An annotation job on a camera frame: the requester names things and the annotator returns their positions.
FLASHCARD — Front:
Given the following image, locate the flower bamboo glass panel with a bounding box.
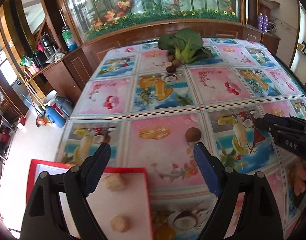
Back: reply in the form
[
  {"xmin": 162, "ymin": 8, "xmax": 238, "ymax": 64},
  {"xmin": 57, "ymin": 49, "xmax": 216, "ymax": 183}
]
[{"xmin": 66, "ymin": 0, "xmax": 240, "ymax": 41}]

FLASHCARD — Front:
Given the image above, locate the white basin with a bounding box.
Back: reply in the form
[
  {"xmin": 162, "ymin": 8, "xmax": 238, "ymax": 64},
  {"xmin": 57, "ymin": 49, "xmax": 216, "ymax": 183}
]
[{"xmin": 43, "ymin": 89, "xmax": 58, "ymax": 105}]

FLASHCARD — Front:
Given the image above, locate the grey thermos flask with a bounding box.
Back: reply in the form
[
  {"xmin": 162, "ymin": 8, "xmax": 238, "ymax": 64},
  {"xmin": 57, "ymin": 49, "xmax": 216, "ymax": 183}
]
[{"xmin": 55, "ymin": 96, "xmax": 73, "ymax": 118}]

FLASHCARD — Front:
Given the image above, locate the red white shallow box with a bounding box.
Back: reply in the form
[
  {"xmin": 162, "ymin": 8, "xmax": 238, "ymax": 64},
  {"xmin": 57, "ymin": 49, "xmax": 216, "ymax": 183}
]
[{"xmin": 27, "ymin": 159, "xmax": 153, "ymax": 239}]

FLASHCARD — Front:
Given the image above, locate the fruit pattern tablecloth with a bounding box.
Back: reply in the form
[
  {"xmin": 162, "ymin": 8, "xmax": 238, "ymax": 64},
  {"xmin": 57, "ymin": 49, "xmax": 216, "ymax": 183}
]
[{"xmin": 57, "ymin": 38, "xmax": 306, "ymax": 239}]

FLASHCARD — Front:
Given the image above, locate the black kettle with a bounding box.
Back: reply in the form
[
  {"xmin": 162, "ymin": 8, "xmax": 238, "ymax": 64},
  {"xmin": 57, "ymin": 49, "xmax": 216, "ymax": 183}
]
[{"xmin": 41, "ymin": 33, "xmax": 58, "ymax": 59}]

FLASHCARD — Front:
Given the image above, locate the brown round fruit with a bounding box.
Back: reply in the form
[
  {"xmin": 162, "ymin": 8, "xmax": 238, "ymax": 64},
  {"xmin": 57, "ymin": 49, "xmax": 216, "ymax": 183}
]
[{"xmin": 185, "ymin": 127, "xmax": 202, "ymax": 142}]

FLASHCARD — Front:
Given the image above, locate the beige cake piece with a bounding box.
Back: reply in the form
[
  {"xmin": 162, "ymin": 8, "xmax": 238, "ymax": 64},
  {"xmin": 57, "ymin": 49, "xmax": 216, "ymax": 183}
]
[
  {"xmin": 104, "ymin": 173, "xmax": 128, "ymax": 192},
  {"xmin": 110, "ymin": 215, "xmax": 131, "ymax": 233}
]

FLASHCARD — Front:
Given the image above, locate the blue thermos flask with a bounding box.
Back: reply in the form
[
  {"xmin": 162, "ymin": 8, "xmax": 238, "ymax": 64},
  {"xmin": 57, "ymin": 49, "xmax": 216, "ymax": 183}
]
[{"xmin": 45, "ymin": 106, "xmax": 66, "ymax": 128}]

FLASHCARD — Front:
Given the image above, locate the person's right hand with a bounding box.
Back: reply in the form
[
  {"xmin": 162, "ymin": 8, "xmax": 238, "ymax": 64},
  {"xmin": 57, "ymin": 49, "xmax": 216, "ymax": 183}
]
[{"xmin": 293, "ymin": 157, "xmax": 306, "ymax": 196}]

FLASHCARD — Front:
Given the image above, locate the green leafy vegetable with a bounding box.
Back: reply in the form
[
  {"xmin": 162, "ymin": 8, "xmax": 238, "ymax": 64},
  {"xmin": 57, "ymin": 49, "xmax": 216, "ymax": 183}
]
[{"xmin": 158, "ymin": 28, "xmax": 214, "ymax": 64}]

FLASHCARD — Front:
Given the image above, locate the purple spray bottle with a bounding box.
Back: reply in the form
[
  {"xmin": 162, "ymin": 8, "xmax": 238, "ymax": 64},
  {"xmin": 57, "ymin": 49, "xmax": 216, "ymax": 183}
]
[
  {"xmin": 262, "ymin": 15, "xmax": 269, "ymax": 33},
  {"xmin": 257, "ymin": 13, "xmax": 264, "ymax": 31}
]

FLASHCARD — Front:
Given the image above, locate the green soda bottle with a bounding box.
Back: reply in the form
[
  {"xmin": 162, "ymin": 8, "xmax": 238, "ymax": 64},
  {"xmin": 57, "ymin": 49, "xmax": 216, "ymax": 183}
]
[{"xmin": 62, "ymin": 25, "xmax": 78, "ymax": 51}]

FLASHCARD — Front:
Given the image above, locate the orange tangerine in box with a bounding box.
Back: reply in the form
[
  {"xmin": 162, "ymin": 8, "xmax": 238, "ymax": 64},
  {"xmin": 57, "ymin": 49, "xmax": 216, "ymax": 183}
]
[{"xmin": 154, "ymin": 224, "xmax": 176, "ymax": 240}]

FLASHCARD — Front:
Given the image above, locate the small nuts pile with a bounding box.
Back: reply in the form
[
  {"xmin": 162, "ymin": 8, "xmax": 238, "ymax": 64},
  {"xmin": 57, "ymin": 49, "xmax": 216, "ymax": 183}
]
[{"xmin": 165, "ymin": 50, "xmax": 182, "ymax": 73}]

